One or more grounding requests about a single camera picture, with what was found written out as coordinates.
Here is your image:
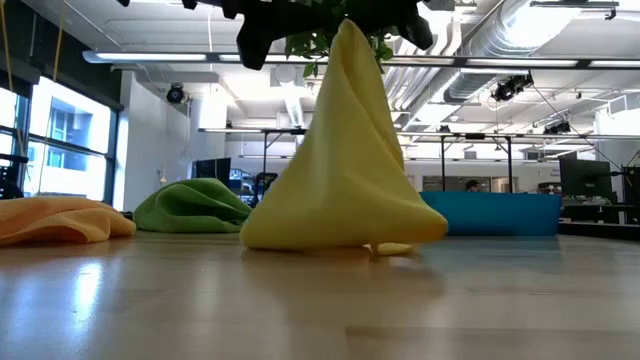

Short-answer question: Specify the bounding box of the yellow microfiber towel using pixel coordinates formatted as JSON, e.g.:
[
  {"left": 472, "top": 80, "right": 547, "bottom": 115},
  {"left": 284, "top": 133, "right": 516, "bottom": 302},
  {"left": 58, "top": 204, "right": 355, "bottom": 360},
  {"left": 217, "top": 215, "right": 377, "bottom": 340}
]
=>
[{"left": 239, "top": 18, "right": 450, "bottom": 257}]

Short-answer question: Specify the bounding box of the green microfiber towel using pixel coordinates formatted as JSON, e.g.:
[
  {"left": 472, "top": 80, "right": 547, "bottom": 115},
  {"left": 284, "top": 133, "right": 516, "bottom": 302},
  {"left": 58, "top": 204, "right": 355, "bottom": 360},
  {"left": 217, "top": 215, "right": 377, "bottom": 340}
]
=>
[{"left": 132, "top": 177, "right": 253, "bottom": 235}]

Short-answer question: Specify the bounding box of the orange microfiber towel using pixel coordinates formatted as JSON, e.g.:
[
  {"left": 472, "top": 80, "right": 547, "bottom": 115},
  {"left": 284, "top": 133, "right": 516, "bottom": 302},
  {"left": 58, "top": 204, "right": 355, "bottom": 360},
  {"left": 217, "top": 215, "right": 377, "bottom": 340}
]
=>
[{"left": 0, "top": 195, "right": 138, "bottom": 248}]

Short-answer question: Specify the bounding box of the green leafy potted tree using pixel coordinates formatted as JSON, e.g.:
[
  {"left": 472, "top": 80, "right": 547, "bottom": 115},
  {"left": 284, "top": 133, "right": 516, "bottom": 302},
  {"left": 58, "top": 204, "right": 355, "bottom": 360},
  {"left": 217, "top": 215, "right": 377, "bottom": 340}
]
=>
[{"left": 283, "top": 19, "right": 397, "bottom": 79}]

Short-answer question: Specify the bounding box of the long ceiling light bar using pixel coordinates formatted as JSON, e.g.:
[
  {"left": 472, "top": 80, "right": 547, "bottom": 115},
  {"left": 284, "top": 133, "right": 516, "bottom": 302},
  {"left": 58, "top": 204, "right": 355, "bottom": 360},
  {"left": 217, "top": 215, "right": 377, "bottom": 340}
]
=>
[{"left": 81, "top": 49, "right": 640, "bottom": 71}]

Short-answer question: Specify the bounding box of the dark monitor pair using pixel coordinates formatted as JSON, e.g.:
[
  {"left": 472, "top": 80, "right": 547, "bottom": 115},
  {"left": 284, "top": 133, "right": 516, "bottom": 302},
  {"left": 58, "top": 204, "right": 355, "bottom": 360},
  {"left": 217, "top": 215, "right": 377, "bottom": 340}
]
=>
[{"left": 191, "top": 157, "right": 233, "bottom": 190}]

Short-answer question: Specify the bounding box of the blue fabric basket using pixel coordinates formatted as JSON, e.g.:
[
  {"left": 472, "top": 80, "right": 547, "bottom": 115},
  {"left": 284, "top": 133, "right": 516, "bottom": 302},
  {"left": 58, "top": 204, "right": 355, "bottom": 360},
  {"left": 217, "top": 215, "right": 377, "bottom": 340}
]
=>
[{"left": 419, "top": 190, "right": 564, "bottom": 238}]

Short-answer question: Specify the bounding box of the large window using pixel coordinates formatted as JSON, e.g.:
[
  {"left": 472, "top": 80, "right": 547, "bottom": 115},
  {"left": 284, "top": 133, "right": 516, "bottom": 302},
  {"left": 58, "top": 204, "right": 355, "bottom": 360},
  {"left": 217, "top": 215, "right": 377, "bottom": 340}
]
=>
[{"left": 0, "top": 74, "right": 120, "bottom": 205}]

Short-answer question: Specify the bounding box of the black computer monitor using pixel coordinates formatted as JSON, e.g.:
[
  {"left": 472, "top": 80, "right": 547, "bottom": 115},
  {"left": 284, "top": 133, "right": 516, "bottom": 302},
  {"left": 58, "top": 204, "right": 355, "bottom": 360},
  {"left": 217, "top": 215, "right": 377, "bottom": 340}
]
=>
[{"left": 558, "top": 157, "right": 615, "bottom": 204}]

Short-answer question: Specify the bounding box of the silver ventilation duct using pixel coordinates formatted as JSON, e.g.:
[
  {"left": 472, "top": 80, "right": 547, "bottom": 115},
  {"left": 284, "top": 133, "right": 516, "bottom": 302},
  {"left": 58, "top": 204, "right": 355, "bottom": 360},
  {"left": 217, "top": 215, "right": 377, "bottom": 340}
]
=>
[{"left": 442, "top": 0, "right": 581, "bottom": 105}]

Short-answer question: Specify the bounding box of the black round ceiling camera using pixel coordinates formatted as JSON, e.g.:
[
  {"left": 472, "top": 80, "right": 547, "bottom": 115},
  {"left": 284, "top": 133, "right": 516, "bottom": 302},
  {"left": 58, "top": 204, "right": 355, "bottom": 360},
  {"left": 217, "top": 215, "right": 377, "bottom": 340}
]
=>
[{"left": 165, "top": 83, "right": 187, "bottom": 105}]

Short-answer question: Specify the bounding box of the black overhead camera rig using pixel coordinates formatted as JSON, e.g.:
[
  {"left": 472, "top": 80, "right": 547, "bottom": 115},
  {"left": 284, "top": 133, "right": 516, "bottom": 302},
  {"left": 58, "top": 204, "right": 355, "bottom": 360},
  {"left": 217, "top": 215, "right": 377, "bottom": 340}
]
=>
[{"left": 490, "top": 72, "right": 535, "bottom": 104}]

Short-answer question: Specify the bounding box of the black metal frame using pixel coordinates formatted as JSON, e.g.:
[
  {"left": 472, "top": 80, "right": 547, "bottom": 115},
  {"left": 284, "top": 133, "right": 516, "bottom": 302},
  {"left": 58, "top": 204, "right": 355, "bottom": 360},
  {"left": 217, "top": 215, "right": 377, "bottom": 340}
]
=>
[{"left": 438, "top": 132, "right": 515, "bottom": 194}]

